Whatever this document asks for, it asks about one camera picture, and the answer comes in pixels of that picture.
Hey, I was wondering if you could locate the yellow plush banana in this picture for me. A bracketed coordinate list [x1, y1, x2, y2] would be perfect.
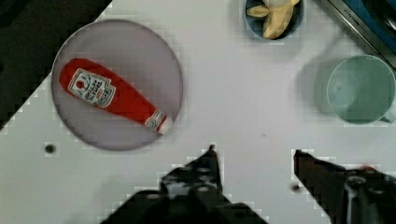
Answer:
[247, 0, 300, 40]

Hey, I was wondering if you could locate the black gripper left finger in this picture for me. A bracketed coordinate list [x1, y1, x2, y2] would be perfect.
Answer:
[161, 145, 223, 199]

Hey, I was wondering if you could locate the grey round plate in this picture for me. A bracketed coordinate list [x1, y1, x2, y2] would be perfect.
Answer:
[51, 19, 183, 150]

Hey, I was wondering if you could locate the red plush ketchup bottle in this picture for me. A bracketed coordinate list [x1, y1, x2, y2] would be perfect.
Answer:
[59, 58, 174, 134]

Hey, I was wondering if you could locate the black toaster oven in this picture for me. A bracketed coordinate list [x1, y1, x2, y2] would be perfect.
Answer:
[316, 0, 396, 68]

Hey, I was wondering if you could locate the mint green mug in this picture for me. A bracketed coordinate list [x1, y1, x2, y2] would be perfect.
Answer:
[314, 55, 395, 125]

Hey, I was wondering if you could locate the blue cup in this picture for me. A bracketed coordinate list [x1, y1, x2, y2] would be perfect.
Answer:
[243, 0, 305, 42]

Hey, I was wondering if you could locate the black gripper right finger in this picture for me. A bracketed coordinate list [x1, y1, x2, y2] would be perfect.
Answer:
[293, 149, 396, 224]

